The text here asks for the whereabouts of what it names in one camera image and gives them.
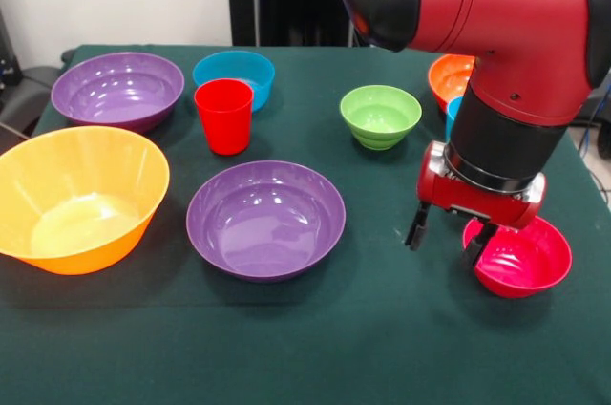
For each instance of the orange-red bowl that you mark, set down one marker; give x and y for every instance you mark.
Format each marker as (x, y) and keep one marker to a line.
(451, 75)

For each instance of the large yellow bowl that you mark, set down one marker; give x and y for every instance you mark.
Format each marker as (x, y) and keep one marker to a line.
(81, 199)

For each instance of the blue bowl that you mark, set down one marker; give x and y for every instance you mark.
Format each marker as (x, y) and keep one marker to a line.
(234, 68)

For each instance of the blue cup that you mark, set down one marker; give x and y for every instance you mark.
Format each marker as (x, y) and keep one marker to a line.
(452, 118)

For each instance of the black wheeled base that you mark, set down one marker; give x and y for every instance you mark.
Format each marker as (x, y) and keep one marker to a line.
(28, 90)

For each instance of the green bowl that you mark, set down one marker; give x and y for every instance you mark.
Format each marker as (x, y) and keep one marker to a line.
(380, 113)

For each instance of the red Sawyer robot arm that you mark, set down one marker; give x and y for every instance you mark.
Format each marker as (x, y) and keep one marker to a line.
(501, 18)

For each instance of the purple bowl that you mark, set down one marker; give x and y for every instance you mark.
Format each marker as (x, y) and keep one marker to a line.
(119, 90)
(265, 223)

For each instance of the pink bowl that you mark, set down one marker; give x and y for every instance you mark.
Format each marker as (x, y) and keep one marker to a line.
(525, 266)

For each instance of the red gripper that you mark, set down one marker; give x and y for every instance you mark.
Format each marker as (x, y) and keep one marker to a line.
(477, 199)

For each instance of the red cup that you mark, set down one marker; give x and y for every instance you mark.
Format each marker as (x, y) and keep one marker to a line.
(223, 123)

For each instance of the dark green tablecloth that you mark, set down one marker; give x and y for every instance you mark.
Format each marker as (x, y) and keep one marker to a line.
(305, 338)

